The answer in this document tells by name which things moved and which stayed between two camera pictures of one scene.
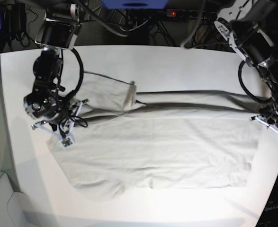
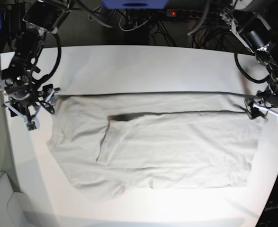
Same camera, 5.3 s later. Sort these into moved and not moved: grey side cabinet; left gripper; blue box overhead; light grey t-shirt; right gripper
Moved: light grey t-shirt; right gripper; left gripper
Not moved: blue box overhead; grey side cabinet
